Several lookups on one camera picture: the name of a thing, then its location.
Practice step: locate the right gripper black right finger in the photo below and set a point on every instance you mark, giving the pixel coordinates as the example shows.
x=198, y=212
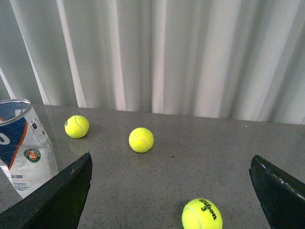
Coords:
x=281, y=196

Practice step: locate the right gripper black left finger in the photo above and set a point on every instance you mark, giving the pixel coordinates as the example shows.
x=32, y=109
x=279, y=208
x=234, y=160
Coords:
x=58, y=204

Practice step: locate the Wilson tennis ball can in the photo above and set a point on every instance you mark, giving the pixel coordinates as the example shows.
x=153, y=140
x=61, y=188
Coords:
x=26, y=152

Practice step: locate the Wilson 3 tennis ball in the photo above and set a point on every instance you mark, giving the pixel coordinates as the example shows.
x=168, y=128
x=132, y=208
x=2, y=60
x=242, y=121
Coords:
x=201, y=213

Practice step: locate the tennis ball centre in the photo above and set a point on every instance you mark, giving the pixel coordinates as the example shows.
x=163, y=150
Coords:
x=141, y=140

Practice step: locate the white pleated curtain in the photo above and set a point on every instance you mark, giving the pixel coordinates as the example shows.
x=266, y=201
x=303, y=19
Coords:
x=238, y=59

